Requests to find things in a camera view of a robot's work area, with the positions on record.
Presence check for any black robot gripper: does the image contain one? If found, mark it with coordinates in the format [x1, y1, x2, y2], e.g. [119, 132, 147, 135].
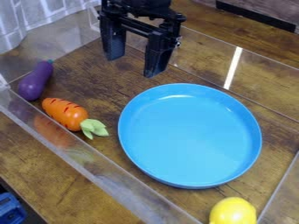
[99, 0, 185, 78]

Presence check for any orange toy carrot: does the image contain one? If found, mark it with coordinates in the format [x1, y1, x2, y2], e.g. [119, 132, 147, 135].
[41, 98, 108, 139]

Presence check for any purple toy eggplant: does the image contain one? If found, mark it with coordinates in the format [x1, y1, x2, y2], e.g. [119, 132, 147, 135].
[17, 59, 53, 101]

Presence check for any white checkered curtain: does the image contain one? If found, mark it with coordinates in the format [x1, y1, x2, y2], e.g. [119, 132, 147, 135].
[0, 0, 101, 54]

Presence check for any dark baseboard strip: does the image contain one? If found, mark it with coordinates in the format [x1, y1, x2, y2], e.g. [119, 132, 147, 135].
[216, 0, 295, 33]

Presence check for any blue round plate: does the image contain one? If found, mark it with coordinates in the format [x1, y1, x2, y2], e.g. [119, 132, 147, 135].
[117, 83, 261, 189]

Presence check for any clear acrylic front barrier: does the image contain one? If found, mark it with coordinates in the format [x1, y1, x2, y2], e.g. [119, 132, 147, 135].
[0, 75, 201, 224]

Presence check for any yellow toy lemon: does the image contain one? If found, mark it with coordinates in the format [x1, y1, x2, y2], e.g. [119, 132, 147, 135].
[209, 197, 257, 224]

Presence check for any blue plastic object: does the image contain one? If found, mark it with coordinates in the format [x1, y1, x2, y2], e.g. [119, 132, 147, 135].
[0, 192, 26, 224]

